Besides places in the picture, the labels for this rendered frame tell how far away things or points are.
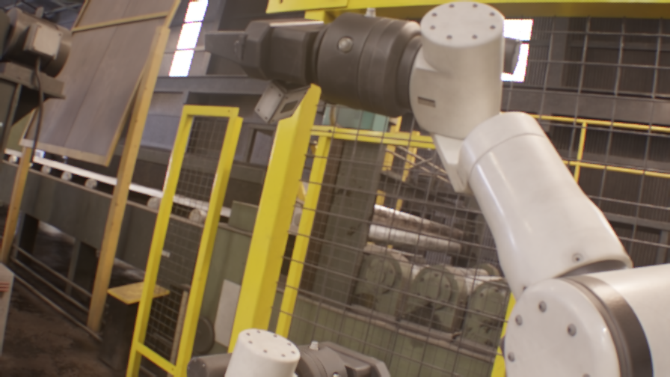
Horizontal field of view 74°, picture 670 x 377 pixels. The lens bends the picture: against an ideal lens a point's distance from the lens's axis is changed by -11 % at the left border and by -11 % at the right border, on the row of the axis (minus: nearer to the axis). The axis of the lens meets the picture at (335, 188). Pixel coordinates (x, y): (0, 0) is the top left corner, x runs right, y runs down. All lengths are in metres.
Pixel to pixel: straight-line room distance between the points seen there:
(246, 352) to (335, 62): 0.28
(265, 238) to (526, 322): 0.74
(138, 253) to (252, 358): 3.84
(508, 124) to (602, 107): 10.95
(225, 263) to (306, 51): 3.06
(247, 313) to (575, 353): 0.80
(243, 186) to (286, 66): 5.91
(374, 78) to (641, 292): 0.27
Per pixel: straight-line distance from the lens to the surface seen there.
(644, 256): 11.51
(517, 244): 0.30
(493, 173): 0.33
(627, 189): 11.65
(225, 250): 3.47
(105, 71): 5.13
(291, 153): 0.93
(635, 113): 11.22
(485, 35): 0.38
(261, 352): 0.48
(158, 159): 7.79
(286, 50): 0.46
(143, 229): 4.28
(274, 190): 0.94
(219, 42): 0.51
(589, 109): 11.30
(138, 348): 3.07
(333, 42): 0.44
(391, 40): 0.42
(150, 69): 4.32
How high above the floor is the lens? 1.41
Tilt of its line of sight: 3 degrees up
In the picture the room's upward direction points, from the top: 13 degrees clockwise
